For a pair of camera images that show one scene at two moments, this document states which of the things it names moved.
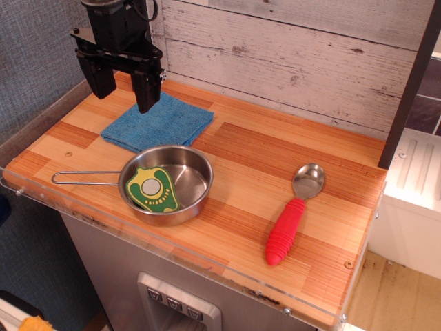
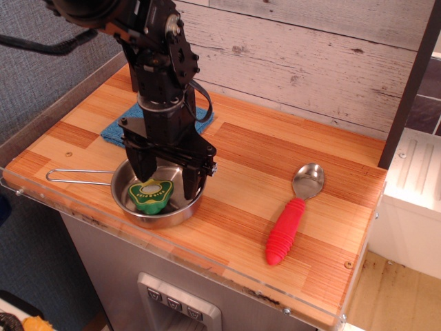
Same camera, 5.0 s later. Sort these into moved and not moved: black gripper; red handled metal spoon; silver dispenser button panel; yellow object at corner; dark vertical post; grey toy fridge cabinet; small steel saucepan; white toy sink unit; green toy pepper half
Moved: green toy pepper half; black gripper; small steel saucepan
Not moved: grey toy fridge cabinet; white toy sink unit; red handled metal spoon; dark vertical post; yellow object at corner; silver dispenser button panel
